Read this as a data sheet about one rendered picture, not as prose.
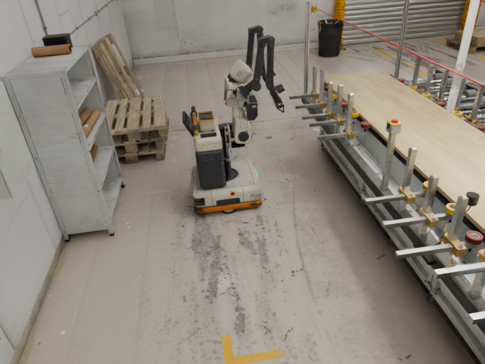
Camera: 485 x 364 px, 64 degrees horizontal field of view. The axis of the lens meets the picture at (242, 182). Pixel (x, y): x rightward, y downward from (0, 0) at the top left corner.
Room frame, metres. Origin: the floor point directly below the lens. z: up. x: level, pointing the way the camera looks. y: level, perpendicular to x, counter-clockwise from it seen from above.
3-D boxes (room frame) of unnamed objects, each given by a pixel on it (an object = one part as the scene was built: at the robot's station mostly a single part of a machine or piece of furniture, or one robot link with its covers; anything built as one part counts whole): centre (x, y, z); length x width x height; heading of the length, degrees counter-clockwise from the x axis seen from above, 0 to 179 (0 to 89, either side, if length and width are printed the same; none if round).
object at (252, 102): (3.44, -0.11, 0.99); 0.28 x 0.16 x 0.22; 6
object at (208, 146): (3.40, 0.27, 0.59); 0.55 x 0.34 x 0.83; 6
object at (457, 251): (1.54, -1.09, 0.85); 0.14 x 0.06 x 0.05; 6
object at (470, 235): (1.53, -1.18, 0.85); 0.08 x 0.08 x 0.11
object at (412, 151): (2.06, -1.04, 0.92); 0.04 x 0.04 x 0.48; 6
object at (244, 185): (3.41, 0.18, 0.16); 0.67 x 0.64 x 0.25; 96
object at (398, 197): (2.02, -0.98, 0.83); 0.43 x 0.03 x 0.04; 96
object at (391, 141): (2.32, -1.01, 0.93); 0.05 x 0.05 x 0.45; 6
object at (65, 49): (3.43, 1.52, 1.59); 0.30 x 0.08 x 0.08; 96
